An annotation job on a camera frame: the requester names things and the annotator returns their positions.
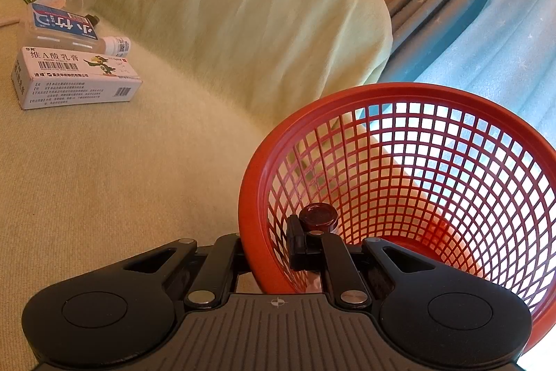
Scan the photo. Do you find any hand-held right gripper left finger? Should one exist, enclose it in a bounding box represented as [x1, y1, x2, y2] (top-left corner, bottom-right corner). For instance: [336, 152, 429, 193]
[123, 233, 253, 309]

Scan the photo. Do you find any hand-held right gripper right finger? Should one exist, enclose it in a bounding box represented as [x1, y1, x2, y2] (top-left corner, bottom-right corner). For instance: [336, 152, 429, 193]
[288, 213, 436, 308]

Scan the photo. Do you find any dark red bottle cap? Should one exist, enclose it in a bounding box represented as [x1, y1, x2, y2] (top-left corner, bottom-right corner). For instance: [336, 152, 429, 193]
[303, 203, 338, 233]

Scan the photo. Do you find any red mesh basket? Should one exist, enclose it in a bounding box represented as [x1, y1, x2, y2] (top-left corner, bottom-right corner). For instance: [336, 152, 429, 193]
[237, 83, 556, 350]

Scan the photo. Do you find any long white box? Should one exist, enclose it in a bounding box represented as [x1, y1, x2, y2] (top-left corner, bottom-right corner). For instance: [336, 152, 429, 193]
[11, 47, 144, 111]

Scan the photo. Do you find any small white bottle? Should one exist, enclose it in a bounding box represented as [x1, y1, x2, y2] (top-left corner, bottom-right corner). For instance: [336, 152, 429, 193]
[98, 35, 132, 58]

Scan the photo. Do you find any sofa with yellow cover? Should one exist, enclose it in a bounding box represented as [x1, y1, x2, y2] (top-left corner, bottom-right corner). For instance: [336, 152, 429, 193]
[0, 0, 394, 371]

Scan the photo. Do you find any light blue sheer curtain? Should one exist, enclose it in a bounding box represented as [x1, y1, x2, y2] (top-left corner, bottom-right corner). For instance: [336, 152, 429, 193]
[382, 0, 556, 137]

